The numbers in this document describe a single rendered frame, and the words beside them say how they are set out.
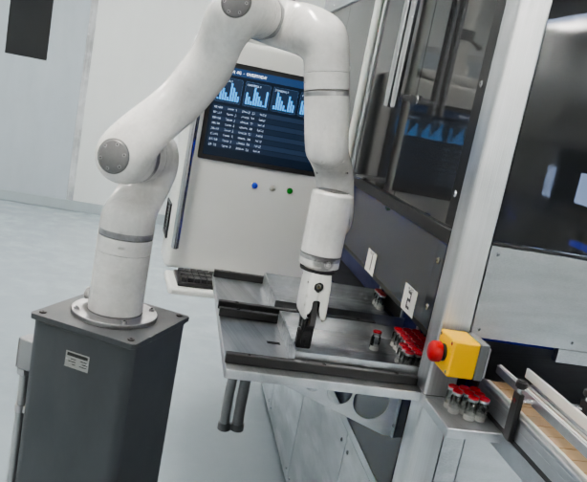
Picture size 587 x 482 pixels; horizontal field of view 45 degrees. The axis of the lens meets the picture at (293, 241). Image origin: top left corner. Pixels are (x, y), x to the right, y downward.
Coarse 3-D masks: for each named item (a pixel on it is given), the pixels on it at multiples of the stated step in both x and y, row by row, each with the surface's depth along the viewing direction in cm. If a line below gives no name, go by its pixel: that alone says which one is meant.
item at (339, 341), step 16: (288, 320) 167; (320, 320) 168; (336, 320) 169; (352, 320) 170; (288, 336) 152; (320, 336) 164; (336, 336) 166; (352, 336) 169; (368, 336) 171; (384, 336) 172; (288, 352) 149; (304, 352) 142; (320, 352) 153; (336, 352) 155; (352, 352) 157; (368, 352) 159; (384, 352) 162; (384, 368) 145; (400, 368) 146; (416, 368) 146
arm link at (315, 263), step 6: (300, 252) 143; (300, 258) 143; (306, 258) 141; (312, 258) 140; (318, 258) 140; (324, 258) 140; (306, 264) 141; (312, 264) 141; (318, 264) 140; (324, 264) 140; (330, 264) 140; (336, 264) 142; (318, 270) 142; (324, 270) 142; (330, 270) 141; (336, 270) 142
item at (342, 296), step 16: (272, 288) 197; (288, 288) 200; (336, 288) 203; (352, 288) 204; (368, 288) 205; (272, 304) 177; (288, 304) 175; (336, 304) 193; (352, 304) 196; (368, 304) 200; (384, 320) 180; (400, 320) 180
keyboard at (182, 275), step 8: (176, 272) 219; (184, 272) 216; (192, 272) 219; (200, 272) 220; (208, 272) 222; (176, 280) 212; (184, 280) 210; (192, 280) 211; (200, 280) 211; (208, 280) 212; (208, 288) 212
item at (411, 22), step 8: (416, 0) 168; (416, 8) 168; (408, 16) 170; (416, 16) 169; (408, 24) 169; (408, 32) 170; (408, 40) 170; (408, 48) 170; (400, 56) 172; (400, 64) 171; (400, 72) 171; (400, 80) 172; (400, 88) 172; (392, 96) 173; (400, 96) 173; (408, 96) 173; (392, 104) 173
